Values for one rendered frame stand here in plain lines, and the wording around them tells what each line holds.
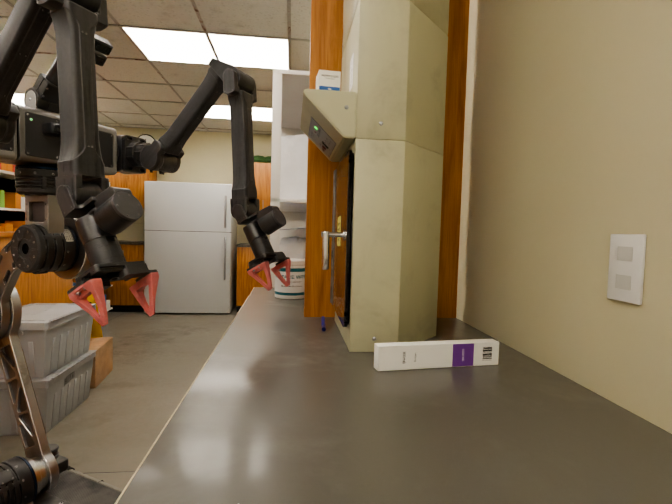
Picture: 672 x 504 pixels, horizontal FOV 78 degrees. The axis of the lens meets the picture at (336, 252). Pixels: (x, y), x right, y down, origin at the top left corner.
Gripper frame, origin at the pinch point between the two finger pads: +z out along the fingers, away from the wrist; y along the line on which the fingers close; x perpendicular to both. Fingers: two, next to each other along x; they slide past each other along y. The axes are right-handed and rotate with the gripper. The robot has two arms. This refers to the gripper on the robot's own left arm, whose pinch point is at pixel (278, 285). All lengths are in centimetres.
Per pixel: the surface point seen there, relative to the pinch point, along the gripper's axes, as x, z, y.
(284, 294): 20.4, -1.5, 33.9
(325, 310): -3.5, 12.0, 13.3
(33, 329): 178, -51, 35
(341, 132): -42.0, -19.2, -19.0
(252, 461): -26, 27, -63
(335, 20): -47, -64, 14
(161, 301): 372, -112, 308
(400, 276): -37.3, 13.8, -11.8
